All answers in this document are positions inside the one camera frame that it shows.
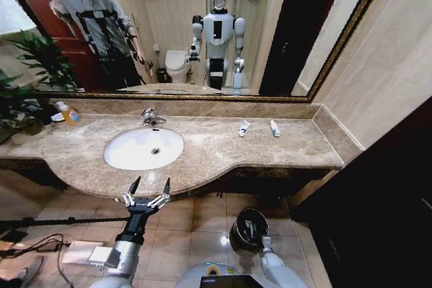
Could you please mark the chrome faucet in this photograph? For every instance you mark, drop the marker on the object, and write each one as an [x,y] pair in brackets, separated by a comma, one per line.
[148,117]

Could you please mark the green potted plant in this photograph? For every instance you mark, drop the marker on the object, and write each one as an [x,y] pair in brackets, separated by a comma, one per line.
[13,107]

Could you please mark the metal sink drain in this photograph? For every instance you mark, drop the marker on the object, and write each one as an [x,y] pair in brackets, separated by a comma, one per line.
[155,151]

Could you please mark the white flat box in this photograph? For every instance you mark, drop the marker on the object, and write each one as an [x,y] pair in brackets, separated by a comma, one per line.
[81,251]

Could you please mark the black round trash bin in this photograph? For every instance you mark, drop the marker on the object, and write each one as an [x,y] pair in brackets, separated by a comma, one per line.
[241,237]

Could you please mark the small white dish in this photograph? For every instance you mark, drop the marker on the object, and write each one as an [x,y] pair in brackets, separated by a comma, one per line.
[57,117]

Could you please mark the white blue toothpaste tube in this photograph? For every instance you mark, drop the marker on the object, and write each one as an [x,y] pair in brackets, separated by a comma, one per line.
[244,128]

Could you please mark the dark shoe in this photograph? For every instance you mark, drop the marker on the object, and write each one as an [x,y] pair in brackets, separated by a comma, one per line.
[30,272]

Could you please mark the small white tube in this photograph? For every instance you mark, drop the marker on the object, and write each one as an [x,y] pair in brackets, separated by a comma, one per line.
[275,128]

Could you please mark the orange soap pump bottle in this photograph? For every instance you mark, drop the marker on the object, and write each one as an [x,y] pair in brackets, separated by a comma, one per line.
[71,116]

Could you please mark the dark wooden cabinet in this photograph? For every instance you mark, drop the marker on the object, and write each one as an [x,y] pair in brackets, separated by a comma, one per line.
[378,207]

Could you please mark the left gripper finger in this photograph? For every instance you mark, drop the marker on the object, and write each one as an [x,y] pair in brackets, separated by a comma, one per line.
[132,195]
[163,195]

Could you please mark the white trash piece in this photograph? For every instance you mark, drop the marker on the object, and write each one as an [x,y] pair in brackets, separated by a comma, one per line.
[250,229]

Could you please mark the white oval sink basin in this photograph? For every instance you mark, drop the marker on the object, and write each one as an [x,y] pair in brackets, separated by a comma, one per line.
[135,153]

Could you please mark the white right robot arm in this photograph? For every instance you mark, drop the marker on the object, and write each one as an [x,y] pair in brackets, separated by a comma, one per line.
[278,269]

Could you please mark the gold framed wall mirror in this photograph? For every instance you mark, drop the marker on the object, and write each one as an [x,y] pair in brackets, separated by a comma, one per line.
[168,15]

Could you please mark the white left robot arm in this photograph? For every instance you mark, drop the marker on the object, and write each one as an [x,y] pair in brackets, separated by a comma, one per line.
[123,257]

